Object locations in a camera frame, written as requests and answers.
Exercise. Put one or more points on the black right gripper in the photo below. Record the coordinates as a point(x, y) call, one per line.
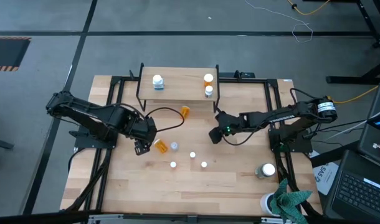
point(230, 123)

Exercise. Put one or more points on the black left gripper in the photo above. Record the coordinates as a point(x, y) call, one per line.
point(141, 127)

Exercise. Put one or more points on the orange pill bottle white cap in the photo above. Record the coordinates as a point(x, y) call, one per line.
point(208, 77)
point(185, 112)
point(161, 146)

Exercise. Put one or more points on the small orange vial white cap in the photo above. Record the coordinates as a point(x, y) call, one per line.
point(173, 164)
point(192, 154)
point(204, 164)

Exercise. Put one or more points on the small clear bottle grey cap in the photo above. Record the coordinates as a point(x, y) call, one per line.
point(174, 145)

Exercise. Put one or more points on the grey bottle white cap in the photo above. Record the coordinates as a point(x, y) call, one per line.
point(209, 90)

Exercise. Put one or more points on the clear jar green label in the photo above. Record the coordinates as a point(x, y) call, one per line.
point(267, 170)

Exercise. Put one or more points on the white bottle blue label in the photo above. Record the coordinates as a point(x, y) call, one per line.
point(158, 80)

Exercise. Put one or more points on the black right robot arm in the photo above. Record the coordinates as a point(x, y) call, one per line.
point(271, 117)

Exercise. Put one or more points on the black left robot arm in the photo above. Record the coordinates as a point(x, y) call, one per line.
point(93, 113)

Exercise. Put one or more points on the wooden shelf black legs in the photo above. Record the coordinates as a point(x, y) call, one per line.
point(146, 81)

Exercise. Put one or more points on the small black box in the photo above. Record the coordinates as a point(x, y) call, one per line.
point(246, 75)

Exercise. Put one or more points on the teal cloth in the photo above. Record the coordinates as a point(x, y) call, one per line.
point(286, 202)

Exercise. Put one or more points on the white paper sheet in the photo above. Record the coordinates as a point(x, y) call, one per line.
point(324, 177)

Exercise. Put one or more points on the black crossbar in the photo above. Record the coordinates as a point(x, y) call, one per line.
point(37, 216)

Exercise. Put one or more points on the black furniture foot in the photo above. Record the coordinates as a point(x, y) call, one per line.
point(0, 143)

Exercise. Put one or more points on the black desk base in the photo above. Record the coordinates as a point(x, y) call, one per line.
point(349, 80)

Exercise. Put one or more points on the black laptop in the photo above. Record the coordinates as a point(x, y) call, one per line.
point(358, 193)

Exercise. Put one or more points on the grey laptop lid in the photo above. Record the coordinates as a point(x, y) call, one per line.
point(369, 140)

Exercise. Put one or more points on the black mat hazard stripes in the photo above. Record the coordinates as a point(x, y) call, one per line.
point(6, 53)

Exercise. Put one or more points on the black aluminium rig frame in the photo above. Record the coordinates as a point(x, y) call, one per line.
point(258, 80)

